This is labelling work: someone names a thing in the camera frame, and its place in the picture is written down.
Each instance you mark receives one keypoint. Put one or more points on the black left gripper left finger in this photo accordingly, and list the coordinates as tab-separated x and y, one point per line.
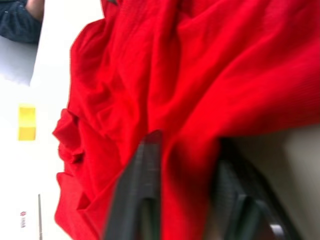
140	190

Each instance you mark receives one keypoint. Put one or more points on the yellow tape marker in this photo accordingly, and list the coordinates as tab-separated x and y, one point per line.
26	123

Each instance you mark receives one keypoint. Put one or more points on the person in dark ribbed clothing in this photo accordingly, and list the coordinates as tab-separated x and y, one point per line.
15	23

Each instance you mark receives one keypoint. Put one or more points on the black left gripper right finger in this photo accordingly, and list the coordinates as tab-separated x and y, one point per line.
232	195

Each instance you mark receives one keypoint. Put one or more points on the red t-shirt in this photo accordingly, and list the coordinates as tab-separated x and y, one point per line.
155	75

